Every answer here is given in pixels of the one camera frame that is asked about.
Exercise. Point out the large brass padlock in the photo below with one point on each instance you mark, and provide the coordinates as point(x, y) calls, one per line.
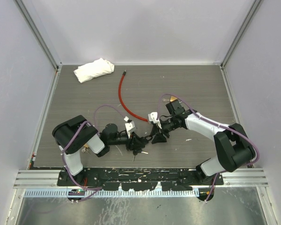
point(173, 98)

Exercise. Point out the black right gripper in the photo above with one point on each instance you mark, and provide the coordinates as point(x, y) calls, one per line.
point(159, 137)

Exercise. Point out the white cloth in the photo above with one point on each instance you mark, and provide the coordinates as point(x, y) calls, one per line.
point(93, 70)

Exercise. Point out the small silver keys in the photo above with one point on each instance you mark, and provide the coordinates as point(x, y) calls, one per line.
point(85, 151)

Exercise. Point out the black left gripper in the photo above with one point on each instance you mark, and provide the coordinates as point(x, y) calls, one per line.
point(135, 141)

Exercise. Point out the black-headed key bunch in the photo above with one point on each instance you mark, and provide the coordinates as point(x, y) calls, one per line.
point(136, 152)

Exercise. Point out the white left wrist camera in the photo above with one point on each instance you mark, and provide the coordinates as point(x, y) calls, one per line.
point(130, 128)

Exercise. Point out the aluminium frame rail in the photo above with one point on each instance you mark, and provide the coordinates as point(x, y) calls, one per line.
point(36, 179)

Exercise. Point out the red cable lock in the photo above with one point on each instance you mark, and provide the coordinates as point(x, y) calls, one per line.
point(122, 102)

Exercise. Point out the blue slotted cable duct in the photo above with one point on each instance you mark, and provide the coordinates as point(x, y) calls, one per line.
point(78, 193)

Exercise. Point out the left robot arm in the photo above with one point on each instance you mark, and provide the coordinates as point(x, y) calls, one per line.
point(72, 135)

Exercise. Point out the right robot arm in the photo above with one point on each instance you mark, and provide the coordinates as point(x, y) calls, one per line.
point(233, 148)

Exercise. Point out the black padlock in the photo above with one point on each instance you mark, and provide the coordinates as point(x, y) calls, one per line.
point(147, 138)

